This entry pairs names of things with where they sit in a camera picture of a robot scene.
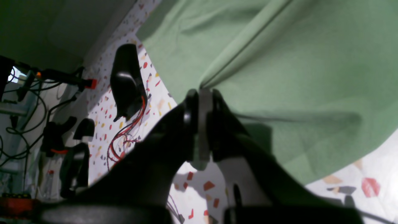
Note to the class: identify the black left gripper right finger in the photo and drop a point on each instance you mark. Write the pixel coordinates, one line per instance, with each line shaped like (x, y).
(252, 175)

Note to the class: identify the light green T-shirt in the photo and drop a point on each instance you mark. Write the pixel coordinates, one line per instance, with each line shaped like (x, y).
(322, 74)

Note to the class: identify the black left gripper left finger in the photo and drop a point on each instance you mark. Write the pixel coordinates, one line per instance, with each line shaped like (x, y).
(144, 176)

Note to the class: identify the black curved shell right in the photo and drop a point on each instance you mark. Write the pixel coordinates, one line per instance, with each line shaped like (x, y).
(126, 83)

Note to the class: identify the red clamp tool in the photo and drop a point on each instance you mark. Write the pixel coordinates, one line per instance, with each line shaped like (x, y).
(74, 78)

